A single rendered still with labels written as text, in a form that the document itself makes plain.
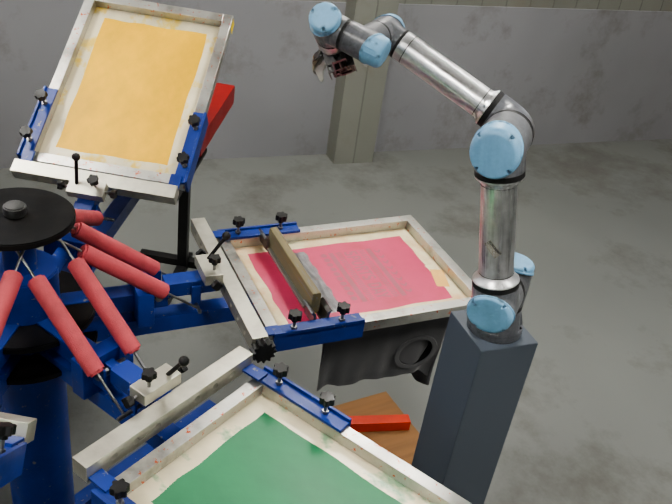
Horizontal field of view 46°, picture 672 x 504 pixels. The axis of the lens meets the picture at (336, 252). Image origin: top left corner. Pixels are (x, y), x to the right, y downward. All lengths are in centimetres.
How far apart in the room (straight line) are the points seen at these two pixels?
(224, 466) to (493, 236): 87
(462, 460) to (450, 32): 393
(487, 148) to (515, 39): 438
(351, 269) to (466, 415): 76
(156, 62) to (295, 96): 247
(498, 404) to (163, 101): 164
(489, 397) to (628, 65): 491
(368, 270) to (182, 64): 108
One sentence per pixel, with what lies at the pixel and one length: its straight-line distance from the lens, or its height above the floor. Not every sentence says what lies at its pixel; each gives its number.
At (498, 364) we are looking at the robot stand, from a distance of 222.
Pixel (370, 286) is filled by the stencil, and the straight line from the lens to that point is 272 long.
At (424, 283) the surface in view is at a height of 96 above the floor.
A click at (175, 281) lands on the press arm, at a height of 104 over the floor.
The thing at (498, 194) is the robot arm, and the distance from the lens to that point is 186.
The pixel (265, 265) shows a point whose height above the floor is 96.
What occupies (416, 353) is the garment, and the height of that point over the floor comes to 74.
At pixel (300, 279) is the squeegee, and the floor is 105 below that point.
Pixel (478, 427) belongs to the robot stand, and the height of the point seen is 91.
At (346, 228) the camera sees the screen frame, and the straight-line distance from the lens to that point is 297.
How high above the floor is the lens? 248
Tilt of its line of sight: 32 degrees down
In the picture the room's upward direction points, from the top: 9 degrees clockwise
